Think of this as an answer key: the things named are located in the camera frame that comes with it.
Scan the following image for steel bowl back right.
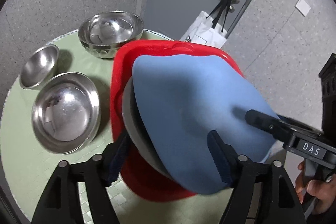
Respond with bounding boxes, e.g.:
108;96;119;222
77;10;144;59

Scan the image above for red square plastic basin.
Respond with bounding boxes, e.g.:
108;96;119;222
110;40;242;202

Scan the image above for metal door handle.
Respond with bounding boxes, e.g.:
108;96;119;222
216;0;240;14

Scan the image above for white tote bag black handles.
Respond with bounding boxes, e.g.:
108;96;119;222
180;0;232;49

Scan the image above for blue square plastic plate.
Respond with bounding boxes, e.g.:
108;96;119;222
132;55;276;194

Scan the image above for large stainless steel bowl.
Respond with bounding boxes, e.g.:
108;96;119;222
122;77;173;180

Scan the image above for small steel bowl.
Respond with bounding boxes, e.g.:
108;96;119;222
31;72;101;154
19;44;59;90

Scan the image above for person's right hand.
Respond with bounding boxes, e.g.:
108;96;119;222
295;161;336;214

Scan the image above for white wall switch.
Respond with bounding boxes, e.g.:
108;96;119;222
295;0;311;16

